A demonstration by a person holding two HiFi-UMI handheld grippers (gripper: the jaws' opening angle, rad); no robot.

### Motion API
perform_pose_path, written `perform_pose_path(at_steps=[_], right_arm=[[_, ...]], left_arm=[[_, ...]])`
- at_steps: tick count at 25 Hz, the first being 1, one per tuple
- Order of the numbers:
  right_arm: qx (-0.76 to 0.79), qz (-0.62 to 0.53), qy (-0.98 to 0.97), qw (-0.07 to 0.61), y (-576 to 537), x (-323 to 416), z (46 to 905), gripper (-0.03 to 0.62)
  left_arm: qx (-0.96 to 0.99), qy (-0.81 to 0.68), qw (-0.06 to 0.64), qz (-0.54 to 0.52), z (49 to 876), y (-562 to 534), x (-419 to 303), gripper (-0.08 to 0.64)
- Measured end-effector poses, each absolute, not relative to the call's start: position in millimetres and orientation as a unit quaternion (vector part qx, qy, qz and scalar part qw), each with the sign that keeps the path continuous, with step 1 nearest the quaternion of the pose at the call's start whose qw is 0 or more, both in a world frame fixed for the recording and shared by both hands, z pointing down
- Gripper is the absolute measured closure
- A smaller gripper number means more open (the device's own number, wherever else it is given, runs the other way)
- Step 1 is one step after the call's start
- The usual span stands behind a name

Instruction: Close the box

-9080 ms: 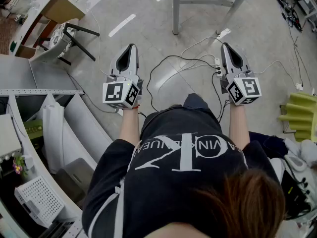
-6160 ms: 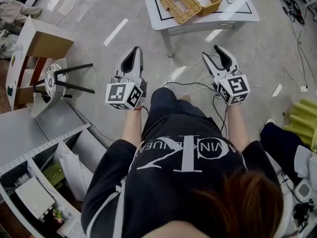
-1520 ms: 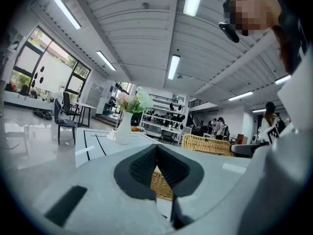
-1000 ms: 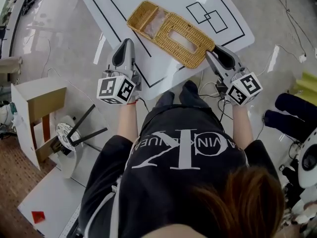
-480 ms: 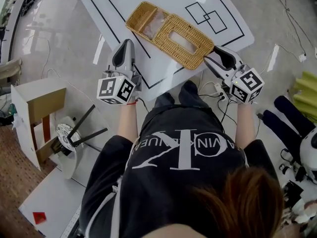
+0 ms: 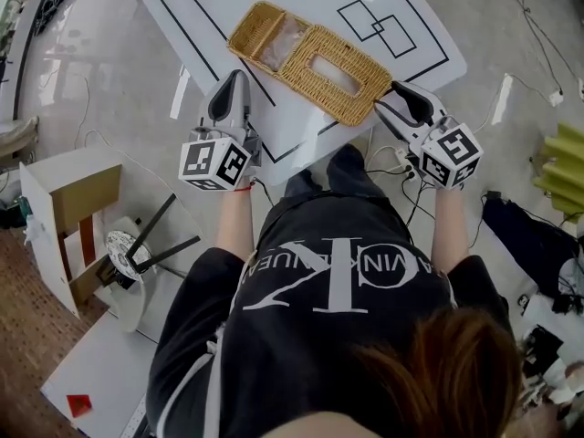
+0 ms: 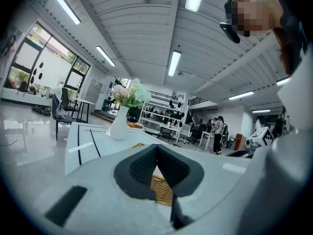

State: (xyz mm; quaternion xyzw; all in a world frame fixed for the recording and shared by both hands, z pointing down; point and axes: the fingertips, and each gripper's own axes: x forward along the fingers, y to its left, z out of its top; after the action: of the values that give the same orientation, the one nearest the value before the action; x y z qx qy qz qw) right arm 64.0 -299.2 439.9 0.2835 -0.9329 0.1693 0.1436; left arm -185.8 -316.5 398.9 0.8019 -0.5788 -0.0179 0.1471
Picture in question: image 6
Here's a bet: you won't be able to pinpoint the woven wicker basket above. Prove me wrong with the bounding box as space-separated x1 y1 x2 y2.
225 0 394 128

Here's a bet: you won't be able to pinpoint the person's left forearm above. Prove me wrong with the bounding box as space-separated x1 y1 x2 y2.
214 186 255 265

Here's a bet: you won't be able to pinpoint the thin black floor cable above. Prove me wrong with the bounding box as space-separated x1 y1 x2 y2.
498 0 581 85

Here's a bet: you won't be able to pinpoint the white cabinet with brown panels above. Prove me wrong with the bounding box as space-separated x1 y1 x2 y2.
18 145 125 322

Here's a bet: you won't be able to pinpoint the grey metal shelf rack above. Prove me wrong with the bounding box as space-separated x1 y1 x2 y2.
39 269 184 438

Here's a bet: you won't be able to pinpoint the person's dark trousers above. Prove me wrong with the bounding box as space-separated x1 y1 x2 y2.
284 143 390 210

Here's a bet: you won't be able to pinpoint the red triangular object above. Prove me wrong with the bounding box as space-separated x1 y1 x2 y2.
65 393 93 417

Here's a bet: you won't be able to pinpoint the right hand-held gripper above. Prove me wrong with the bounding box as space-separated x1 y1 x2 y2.
373 80 485 191

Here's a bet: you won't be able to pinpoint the person's right forearm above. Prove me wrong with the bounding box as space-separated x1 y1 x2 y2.
430 186 472 276

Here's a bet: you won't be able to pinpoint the person's black printed t-shirt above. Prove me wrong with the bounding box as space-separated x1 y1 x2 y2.
148 193 517 438

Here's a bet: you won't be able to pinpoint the black garment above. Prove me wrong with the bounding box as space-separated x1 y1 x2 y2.
480 195 581 299

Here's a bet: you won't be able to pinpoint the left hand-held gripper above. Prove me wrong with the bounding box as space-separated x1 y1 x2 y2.
177 69 264 193

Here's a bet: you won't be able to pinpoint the clear plastic packet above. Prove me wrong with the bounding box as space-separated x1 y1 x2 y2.
261 15 310 71

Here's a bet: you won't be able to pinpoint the black power cable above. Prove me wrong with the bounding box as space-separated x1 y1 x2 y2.
364 165 435 228

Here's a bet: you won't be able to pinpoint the white power strip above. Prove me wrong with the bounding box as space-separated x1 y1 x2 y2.
391 145 415 173

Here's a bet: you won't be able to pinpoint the lime green folded mat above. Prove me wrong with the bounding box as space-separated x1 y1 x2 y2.
530 120 584 214

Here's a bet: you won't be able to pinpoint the patterned stool with black legs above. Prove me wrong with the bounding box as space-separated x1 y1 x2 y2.
103 193 203 287

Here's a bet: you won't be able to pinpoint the white curved plastic seat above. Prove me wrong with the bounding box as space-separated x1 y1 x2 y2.
94 215 148 333

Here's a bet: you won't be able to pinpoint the beige fabric bundle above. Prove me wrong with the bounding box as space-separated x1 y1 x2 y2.
0 116 41 160

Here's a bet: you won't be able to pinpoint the curved white counter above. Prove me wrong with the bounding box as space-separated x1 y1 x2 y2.
0 0 52 123

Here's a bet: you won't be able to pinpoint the white charger cable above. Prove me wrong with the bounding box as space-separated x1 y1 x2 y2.
473 72 556 135

